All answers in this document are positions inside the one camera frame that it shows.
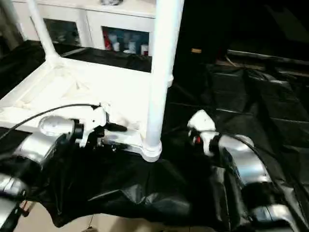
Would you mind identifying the white plastic table top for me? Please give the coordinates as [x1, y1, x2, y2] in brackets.
[0, 54, 174, 162]

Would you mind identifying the white plastic table leg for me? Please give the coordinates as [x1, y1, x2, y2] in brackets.
[27, 0, 62, 67]
[144, 0, 185, 151]

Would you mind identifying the black plastic mat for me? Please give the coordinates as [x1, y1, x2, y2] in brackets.
[0, 41, 309, 230]

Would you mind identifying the silver metal bar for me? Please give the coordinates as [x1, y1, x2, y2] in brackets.
[226, 48, 309, 66]

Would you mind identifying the white glass-door cabinet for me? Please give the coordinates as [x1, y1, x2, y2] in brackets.
[0, 0, 158, 58]

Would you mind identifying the grey curtain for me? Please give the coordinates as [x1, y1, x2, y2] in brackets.
[0, 0, 22, 46]

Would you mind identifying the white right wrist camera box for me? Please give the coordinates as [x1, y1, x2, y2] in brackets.
[187, 110, 218, 156]

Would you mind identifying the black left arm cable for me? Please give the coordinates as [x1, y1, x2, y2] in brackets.
[0, 103, 102, 141]

